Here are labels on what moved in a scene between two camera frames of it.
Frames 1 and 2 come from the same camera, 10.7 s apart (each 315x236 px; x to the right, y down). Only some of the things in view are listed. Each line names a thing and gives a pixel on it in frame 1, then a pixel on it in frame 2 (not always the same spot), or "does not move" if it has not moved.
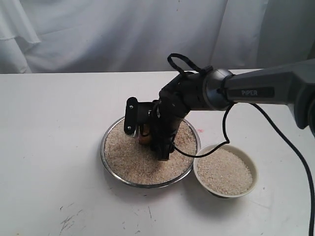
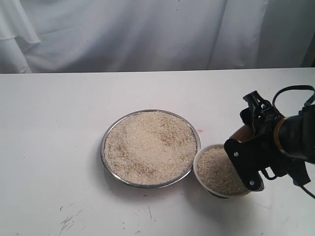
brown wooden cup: x=145 y=137 to x=246 y=132
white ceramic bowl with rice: x=230 y=172 does not move
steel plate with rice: x=134 y=164 does not move
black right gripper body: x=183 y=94 to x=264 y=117
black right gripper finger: x=131 y=116 to x=246 y=157
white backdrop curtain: x=129 y=36 does not move
